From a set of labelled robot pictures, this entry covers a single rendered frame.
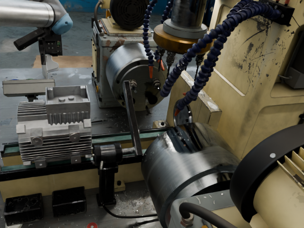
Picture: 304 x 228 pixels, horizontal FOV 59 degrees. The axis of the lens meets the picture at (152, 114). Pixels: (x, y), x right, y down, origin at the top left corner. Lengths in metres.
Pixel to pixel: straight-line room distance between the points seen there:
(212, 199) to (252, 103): 0.40
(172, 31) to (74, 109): 0.35
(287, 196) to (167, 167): 0.32
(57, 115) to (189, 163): 0.40
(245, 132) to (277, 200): 0.53
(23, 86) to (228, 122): 0.73
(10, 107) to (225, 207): 1.15
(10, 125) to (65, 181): 0.48
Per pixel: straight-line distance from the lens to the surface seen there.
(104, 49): 1.25
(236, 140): 0.94
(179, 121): 1.00
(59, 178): 0.94
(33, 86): 1.05
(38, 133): 0.80
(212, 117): 0.83
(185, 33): 0.76
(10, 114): 1.40
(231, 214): 0.52
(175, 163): 0.62
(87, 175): 0.95
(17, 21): 0.87
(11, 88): 1.06
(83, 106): 0.80
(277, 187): 0.40
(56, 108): 0.79
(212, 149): 0.64
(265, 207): 0.41
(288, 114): 0.99
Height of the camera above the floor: 1.56
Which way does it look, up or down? 34 degrees down
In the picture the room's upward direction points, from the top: 8 degrees clockwise
